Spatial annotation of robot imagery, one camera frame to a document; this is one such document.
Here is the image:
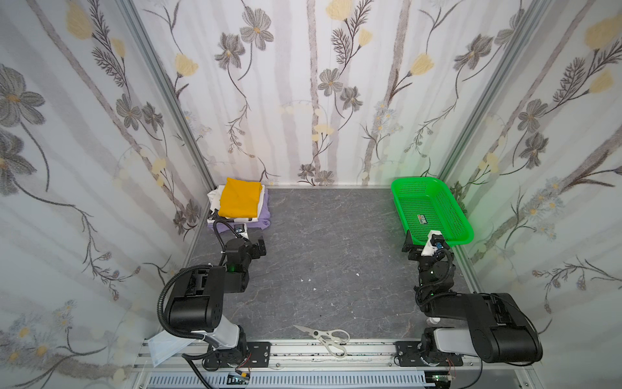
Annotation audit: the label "yellow t-shirt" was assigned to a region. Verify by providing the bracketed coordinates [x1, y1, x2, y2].
[219, 178, 263, 219]

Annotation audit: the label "green plastic basket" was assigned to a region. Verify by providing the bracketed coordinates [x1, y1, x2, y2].
[390, 177, 474, 247]

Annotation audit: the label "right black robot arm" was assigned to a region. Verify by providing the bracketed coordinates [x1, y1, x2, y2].
[402, 230, 544, 367]

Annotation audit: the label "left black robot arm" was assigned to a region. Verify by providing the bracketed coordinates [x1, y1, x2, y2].
[156, 217, 267, 388]

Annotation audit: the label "purple folded t-shirt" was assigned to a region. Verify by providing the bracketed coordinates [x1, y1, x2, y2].
[206, 189, 271, 230]

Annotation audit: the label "white paper sheet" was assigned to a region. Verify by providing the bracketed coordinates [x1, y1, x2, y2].
[147, 331, 193, 367]

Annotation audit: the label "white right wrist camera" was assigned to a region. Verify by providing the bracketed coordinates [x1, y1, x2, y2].
[421, 230, 449, 257]

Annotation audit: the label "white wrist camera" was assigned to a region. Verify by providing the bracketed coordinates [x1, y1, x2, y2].
[233, 224, 249, 239]
[421, 230, 449, 257]

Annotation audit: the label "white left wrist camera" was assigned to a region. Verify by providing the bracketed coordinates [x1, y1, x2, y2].
[233, 224, 249, 239]

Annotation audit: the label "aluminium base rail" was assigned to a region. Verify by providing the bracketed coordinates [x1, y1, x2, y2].
[130, 337, 536, 389]

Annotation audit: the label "white handled scissors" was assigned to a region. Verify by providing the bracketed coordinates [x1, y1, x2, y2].
[294, 325, 351, 359]

